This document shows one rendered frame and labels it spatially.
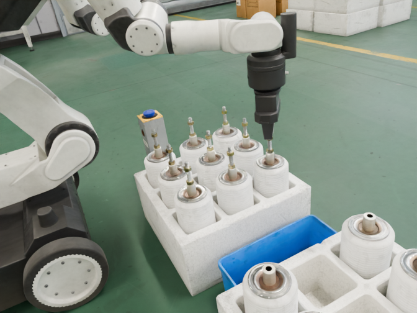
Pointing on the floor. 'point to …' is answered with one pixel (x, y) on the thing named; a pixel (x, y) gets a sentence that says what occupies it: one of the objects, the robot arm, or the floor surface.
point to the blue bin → (273, 248)
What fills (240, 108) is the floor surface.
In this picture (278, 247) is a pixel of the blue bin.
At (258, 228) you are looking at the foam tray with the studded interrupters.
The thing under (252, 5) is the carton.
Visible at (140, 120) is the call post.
